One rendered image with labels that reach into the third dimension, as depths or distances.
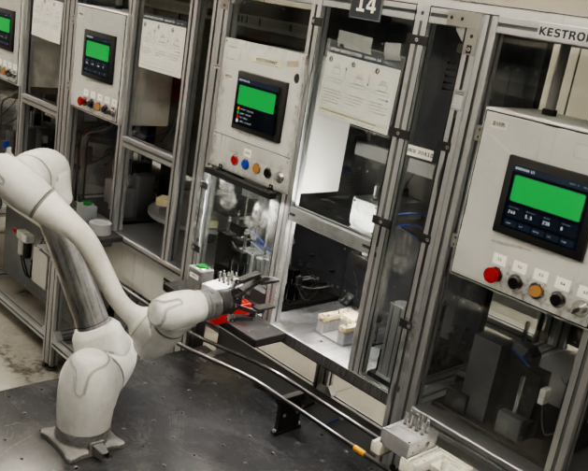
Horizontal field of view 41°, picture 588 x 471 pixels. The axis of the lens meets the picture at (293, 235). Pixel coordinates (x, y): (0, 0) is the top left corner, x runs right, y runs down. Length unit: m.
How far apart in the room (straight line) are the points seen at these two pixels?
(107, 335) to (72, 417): 0.27
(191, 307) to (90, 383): 0.35
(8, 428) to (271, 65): 1.39
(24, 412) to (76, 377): 0.34
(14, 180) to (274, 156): 0.88
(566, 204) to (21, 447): 1.60
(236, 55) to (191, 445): 1.31
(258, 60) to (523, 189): 1.09
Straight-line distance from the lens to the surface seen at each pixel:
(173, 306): 2.14
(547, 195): 1.99
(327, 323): 2.72
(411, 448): 2.16
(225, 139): 2.83
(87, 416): 2.29
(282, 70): 2.62
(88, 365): 2.26
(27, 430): 2.47
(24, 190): 2.18
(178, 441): 2.45
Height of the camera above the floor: 1.97
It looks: 16 degrees down
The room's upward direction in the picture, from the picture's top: 9 degrees clockwise
